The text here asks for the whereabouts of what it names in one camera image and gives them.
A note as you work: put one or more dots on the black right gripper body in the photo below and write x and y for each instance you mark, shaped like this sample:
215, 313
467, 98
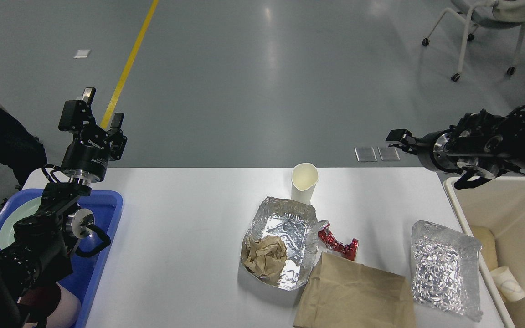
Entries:
431, 152

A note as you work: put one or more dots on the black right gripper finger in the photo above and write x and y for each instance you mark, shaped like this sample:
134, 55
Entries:
409, 148
401, 137

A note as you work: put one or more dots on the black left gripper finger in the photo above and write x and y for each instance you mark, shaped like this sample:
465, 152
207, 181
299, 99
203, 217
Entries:
116, 139
77, 114

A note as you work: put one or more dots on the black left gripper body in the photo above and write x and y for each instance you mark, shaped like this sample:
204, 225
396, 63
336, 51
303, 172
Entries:
87, 157

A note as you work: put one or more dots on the tall white paper cup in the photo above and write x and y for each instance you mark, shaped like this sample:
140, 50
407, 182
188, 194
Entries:
304, 178

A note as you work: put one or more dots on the mint green plate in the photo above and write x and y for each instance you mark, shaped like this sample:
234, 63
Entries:
19, 209

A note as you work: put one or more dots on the aluminium foil sheet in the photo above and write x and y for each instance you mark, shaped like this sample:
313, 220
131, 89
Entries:
445, 269

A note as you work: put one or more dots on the short white paper cup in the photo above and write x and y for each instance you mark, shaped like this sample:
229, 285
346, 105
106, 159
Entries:
507, 284

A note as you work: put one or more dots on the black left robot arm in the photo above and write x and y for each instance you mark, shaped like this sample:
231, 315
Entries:
45, 241

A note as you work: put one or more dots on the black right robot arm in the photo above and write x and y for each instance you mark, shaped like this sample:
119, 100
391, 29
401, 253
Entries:
480, 148

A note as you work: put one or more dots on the grey metal floor plate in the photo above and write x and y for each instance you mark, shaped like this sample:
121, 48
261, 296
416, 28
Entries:
365, 154

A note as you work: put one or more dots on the blue plastic tray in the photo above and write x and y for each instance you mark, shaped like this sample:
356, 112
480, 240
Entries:
107, 207

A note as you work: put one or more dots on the beige plastic bin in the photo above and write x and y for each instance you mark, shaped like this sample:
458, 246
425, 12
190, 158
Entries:
499, 206

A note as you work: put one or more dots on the red foil wrapper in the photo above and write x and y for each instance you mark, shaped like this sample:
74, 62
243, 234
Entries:
348, 251

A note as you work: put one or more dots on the aluminium foil tray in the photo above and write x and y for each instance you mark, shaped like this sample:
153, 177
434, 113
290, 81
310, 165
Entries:
296, 224

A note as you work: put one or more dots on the grey office chair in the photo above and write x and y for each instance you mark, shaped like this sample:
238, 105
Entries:
489, 14

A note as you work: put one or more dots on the pink mug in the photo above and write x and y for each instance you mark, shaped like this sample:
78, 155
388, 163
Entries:
51, 304

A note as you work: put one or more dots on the brown paper bag front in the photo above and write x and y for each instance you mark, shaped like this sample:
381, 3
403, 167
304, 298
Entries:
344, 294

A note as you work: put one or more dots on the crumpled brown paper napkin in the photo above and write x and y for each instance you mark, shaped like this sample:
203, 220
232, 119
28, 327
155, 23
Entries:
265, 257

